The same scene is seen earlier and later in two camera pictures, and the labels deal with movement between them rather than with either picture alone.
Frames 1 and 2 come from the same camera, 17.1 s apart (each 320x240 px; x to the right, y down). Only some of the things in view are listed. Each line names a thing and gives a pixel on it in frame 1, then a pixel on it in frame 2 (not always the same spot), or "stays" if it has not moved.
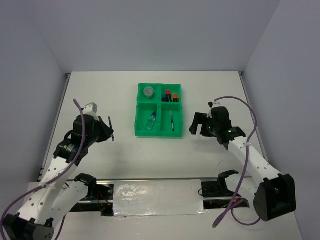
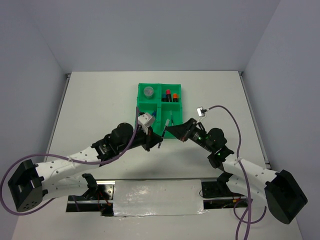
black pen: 112,135 -> 160,143
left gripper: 107,131 -> 150,139
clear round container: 148,92 stays
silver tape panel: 141,198 stays
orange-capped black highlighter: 175,97 stays
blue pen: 172,121 stays
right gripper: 199,118 -> 181,131
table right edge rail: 257,125 stays
